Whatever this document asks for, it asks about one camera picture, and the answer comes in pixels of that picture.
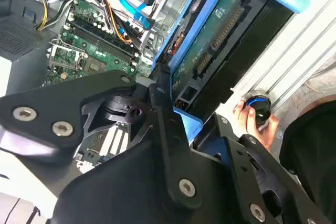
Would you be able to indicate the person's hand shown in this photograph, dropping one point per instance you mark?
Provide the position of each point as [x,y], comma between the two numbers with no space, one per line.
[267,134]

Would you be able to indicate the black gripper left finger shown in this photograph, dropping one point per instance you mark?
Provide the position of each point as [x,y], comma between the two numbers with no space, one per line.
[47,113]

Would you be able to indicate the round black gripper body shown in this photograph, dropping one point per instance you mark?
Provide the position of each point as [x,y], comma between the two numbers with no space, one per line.
[118,195]

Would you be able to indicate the hard disk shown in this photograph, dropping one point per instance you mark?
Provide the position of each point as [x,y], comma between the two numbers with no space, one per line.
[228,37]

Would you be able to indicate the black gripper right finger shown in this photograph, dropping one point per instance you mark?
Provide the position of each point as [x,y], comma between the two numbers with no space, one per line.
[244,171]

